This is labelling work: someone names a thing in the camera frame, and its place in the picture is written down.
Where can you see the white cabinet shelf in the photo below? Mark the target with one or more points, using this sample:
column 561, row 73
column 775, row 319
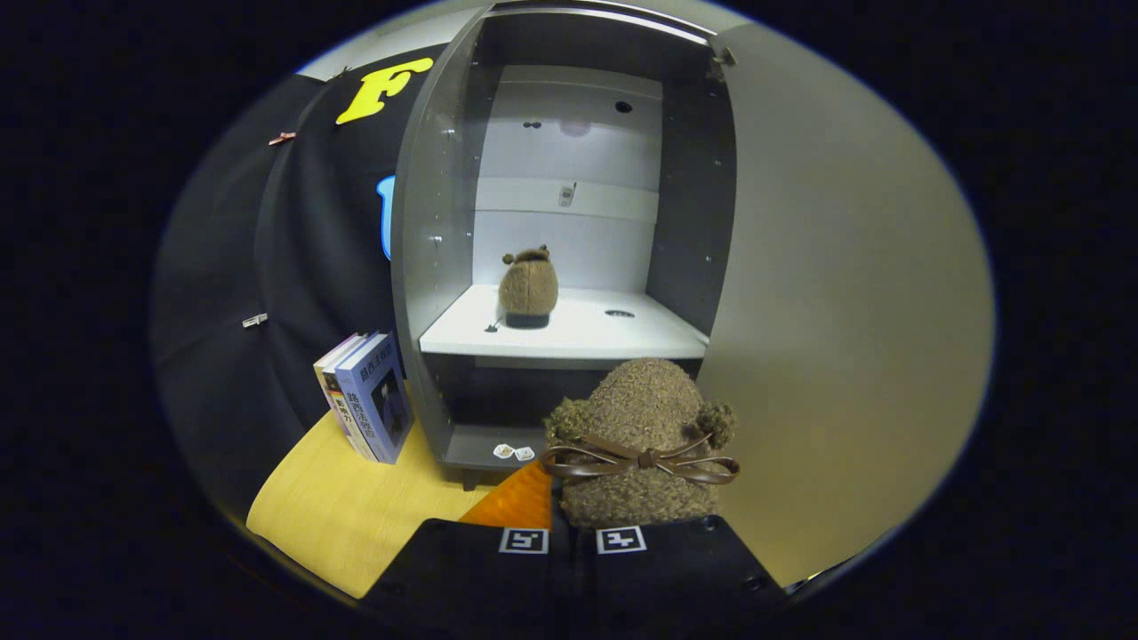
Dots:
column 587, row 333

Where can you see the pink clip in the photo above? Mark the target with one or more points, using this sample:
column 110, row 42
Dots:
column 282, row 138

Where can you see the beige shoe cabinet door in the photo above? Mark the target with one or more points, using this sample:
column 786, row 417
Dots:
column 845, row 311

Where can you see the white clip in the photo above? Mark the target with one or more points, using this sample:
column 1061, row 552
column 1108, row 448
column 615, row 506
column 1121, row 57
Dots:
column 255, row 319

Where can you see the black backdrop cloth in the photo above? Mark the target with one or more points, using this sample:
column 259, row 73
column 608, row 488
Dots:
column 222, row 267

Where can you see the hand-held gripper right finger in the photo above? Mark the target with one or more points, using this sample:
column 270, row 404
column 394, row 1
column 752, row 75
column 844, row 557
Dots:
column 676, row 569

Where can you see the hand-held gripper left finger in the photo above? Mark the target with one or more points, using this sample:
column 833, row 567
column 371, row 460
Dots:
column 462, row 569

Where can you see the brown fluffy shoe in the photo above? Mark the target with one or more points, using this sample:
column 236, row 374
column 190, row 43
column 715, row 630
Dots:
column 528, row 286
column 640, row 409

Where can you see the blue book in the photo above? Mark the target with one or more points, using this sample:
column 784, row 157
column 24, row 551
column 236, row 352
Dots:
column 382, row 400

